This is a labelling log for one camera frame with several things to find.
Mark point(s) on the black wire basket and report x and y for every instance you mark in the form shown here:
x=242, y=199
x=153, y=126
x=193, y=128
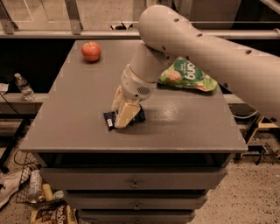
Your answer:
x=49, y=197

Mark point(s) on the clear plastic water bottle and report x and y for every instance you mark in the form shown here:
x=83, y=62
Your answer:
x=24, y=87

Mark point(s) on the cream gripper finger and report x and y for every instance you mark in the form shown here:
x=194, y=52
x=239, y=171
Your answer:
x=118, y=101
x=127, y=110

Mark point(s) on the brown snack bag on floor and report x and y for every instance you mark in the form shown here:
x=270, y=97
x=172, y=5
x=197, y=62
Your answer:
x=63, y=214

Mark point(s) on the metal railing frame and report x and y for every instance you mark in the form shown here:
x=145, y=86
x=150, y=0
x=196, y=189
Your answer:
x=86, y=19

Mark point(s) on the grey drawer cabinet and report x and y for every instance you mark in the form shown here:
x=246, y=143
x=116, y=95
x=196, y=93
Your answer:
x=153, y=172

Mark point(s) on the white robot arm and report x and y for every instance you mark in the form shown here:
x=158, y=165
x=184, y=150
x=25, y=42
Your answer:
x=252, y=75

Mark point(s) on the dark blue rxbar wrapper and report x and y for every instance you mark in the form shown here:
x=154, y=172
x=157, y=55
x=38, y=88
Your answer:
x=110, y=119

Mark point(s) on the green snack chip bag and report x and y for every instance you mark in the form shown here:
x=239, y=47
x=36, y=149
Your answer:
x=184, y=74

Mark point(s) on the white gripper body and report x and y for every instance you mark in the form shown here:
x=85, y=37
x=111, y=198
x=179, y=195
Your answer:
x=135, y=85

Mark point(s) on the red apple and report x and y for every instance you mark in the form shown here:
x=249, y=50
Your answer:
x=91, y=51

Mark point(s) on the white crumpled bag on floor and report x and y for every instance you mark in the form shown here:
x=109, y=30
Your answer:
x=9, y=185

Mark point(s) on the plastic bottle in basket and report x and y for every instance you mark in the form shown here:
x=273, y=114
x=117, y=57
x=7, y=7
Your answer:
x=35, y=186

